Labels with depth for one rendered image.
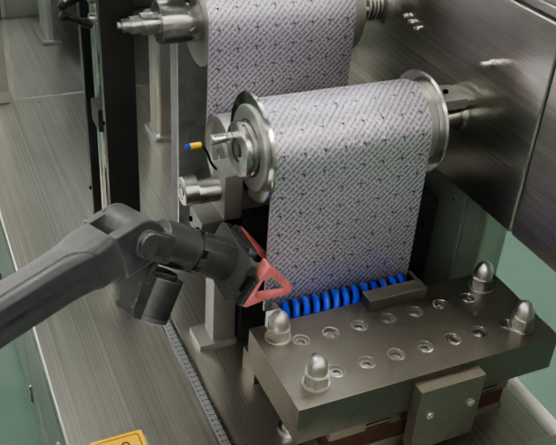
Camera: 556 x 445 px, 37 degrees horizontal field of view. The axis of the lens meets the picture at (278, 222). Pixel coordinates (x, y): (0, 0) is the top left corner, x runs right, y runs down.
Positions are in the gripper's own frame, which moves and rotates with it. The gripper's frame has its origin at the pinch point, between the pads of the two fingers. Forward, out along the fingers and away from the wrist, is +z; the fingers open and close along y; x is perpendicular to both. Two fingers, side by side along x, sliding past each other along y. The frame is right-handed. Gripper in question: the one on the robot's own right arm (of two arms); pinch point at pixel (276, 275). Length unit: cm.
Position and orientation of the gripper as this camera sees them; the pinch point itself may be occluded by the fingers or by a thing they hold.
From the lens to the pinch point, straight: 114.3
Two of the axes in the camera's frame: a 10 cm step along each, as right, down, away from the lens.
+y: 4.1, 5.2, -7.5
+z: 7.5, 2.7, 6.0
